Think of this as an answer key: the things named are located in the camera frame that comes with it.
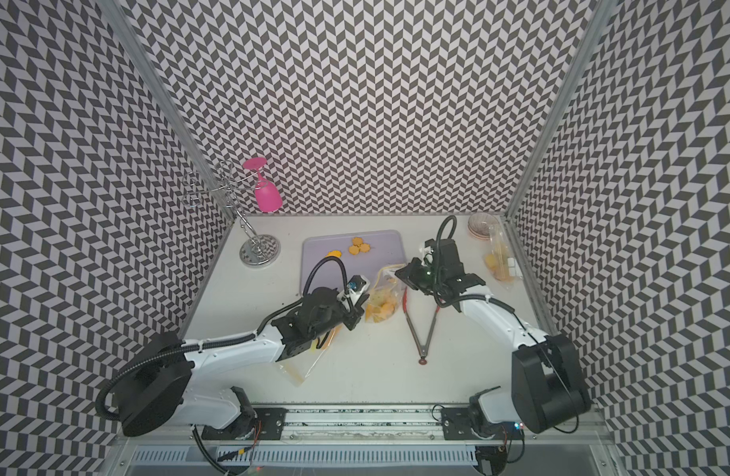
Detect metal wire glass rack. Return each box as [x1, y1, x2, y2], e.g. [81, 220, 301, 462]
[182, 171, 281, 268]

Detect pink plastic wine glass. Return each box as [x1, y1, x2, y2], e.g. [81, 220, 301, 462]
[243, 157, 283, 213]

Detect lavender plastic tray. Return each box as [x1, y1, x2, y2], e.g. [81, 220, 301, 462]
[300, 230, 407, 292]

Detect small pink stacked bowls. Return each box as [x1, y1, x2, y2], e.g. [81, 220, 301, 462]
[467, 212, 500, 240]

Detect red metal tongs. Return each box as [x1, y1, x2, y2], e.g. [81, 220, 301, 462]
[401, 288, 442, 366]

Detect clear resealable bag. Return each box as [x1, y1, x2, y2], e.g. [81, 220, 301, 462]
[365, 264, 406, 323]
[484, 224, 523, 285]

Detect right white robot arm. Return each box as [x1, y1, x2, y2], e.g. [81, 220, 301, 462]
[396, 215, 592, 438]

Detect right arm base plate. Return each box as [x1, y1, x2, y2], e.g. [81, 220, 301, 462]
[438, 407, 523, 441]

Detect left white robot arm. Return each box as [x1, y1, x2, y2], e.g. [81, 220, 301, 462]
[94, 257, 370, 438]

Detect aluminium mounting rail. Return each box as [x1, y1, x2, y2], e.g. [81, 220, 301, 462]
[117, 403, 610, 447]

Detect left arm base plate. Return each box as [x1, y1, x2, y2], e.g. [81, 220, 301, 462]
[200, 407, 288, 441]

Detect clear bag with cookies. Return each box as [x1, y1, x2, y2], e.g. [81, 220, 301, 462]
[276, 325, 342, 387]

